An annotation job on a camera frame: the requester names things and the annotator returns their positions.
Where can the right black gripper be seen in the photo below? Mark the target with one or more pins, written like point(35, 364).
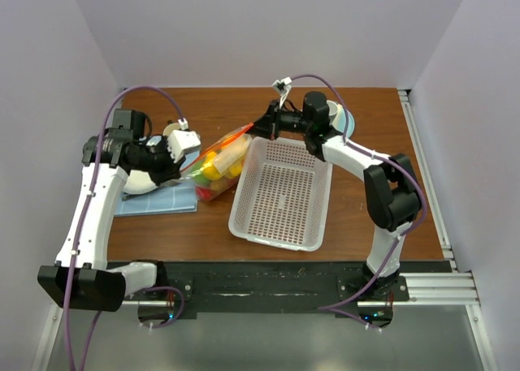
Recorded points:
point(270, 123)

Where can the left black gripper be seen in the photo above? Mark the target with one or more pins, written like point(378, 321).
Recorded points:
point(171, 170)

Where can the clear zip top bag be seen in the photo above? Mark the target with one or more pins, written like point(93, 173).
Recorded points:
point(228, 154)

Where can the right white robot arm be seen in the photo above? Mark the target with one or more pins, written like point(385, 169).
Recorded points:
point(394, 200)

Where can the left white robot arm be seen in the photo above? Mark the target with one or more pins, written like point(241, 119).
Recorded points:
point(79, 277)

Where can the yellow fake bell pepper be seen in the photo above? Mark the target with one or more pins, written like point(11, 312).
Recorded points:
point(210, 172)

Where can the metal spoon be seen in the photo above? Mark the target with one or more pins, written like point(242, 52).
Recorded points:
point(162, 185)

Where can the white ceramic bowl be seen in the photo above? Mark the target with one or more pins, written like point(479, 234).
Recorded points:
point(138, 183)

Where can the cream enamel mug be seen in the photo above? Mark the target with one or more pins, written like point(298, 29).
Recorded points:
point(170, 128)

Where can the blue checkered cloth mat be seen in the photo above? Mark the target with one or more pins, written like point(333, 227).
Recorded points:
point(168, 200)

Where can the small grey cup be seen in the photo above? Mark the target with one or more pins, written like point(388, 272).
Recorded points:
point(334, 111)

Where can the pastel ceramic plate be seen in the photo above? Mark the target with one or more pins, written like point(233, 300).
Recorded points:
point(349, 124)

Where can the white perforated plastic basket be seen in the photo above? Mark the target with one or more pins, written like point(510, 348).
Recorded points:
point(282, 197)

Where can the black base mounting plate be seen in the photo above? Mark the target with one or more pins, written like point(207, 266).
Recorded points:
point(281, 287)

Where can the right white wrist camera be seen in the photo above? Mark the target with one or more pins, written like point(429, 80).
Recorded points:
point(283, 88)

